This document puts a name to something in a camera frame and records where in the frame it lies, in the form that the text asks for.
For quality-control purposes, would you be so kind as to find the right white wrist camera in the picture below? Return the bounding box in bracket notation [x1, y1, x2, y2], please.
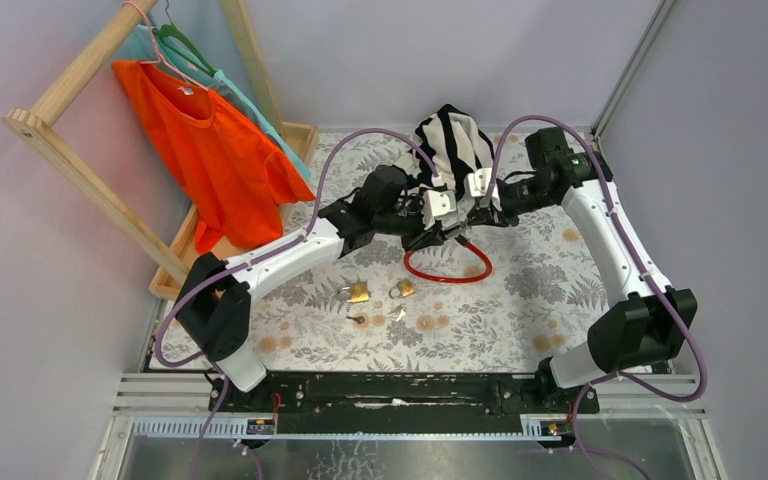
[465, 168, 501, 210]

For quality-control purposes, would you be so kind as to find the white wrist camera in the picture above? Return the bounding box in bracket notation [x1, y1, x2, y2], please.
[421, 175, 457, 230]
[465, 168, 501, 210]

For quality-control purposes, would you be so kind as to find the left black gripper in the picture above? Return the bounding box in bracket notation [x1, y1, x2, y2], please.
[372, 192, 443, 254]

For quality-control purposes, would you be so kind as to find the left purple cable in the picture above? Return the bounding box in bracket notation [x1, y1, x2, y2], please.
[153, 128, 444, 480]

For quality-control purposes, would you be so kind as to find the black white striped cloth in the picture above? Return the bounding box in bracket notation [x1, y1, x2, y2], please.
[394, 104, 494, 201]

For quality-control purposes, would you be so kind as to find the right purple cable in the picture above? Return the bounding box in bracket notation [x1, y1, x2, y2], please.
[486, 115, 709, 480]

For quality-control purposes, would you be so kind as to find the red cable lock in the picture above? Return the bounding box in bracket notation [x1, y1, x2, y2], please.
[403, 227, 493, 284]

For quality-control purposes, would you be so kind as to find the floral tablecloth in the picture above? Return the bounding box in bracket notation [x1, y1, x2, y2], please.
[148, 131, 654, 374]

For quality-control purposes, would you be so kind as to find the pink hanger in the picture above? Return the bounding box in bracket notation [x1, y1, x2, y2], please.
[121, 1, 207, 90]

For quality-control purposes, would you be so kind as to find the purple cable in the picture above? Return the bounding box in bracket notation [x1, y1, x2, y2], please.
[486, 115, 709, 480]
[153, 128, 444, 480]

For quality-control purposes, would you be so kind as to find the brass padlock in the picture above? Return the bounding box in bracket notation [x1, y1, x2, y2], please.
[388, 279, 416, 299]
[336, 281, 371, 304]

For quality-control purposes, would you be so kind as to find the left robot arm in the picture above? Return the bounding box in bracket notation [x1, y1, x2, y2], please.
[174, 166, 457, 411]

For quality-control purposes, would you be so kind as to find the light blue shirt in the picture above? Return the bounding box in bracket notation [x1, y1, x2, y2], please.
[122, 25, 311, 181]

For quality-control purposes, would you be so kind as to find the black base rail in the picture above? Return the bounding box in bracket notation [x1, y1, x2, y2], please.
[209, 371, 600, 435]

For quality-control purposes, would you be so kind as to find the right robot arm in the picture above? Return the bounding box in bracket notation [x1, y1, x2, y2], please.
[466, 127, 698, 412]

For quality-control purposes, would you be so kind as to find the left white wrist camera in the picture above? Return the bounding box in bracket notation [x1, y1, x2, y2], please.
[421, 175, 457, 230]

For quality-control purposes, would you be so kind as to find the wooden clothes rack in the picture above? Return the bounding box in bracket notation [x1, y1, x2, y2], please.
[3, 1, 319, 301]

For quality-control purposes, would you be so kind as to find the orange t-shirt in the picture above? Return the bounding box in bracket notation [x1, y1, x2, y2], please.
[112, 60, 314, 254]

